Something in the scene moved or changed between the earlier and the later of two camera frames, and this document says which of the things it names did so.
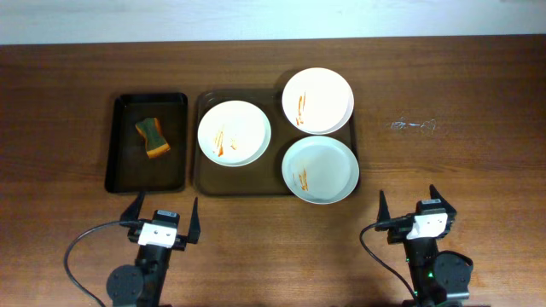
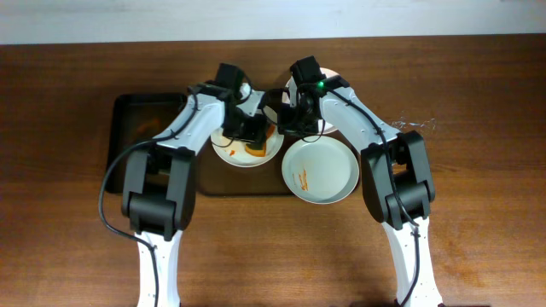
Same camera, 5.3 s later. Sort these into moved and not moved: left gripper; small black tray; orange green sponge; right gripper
Moved: left gripper; orange green sponge; right gripper
Not moved: small black tray
